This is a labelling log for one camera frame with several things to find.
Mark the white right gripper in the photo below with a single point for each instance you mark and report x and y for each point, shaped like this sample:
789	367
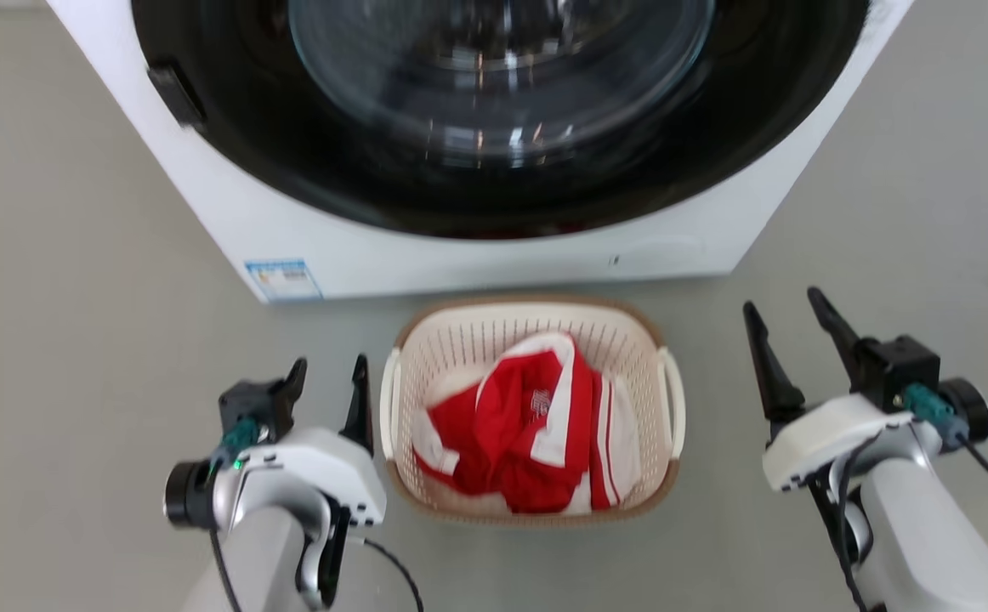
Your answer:
834	429

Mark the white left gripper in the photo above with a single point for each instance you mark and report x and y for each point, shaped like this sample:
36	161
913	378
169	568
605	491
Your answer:
315	467

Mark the beige perforated laundry basket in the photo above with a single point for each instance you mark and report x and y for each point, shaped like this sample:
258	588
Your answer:
460	340

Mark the blue energy label sticker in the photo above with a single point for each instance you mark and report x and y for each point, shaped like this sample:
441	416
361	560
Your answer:
283	280

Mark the red and white garment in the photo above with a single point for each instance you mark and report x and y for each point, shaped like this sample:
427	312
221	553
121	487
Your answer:
511	425

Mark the white front-load washing machine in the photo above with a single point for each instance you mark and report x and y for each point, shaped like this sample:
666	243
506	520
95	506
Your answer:
477	255

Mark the dark round washer door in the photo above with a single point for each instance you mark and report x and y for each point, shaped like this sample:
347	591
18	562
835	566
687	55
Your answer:
239	144

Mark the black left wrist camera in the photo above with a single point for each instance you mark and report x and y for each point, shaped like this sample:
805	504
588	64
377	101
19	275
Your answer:
247	404

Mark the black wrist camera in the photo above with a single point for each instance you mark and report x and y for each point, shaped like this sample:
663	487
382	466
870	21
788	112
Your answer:
247	404
898	370

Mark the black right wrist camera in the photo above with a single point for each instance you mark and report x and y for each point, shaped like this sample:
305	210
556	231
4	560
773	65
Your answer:
898	370

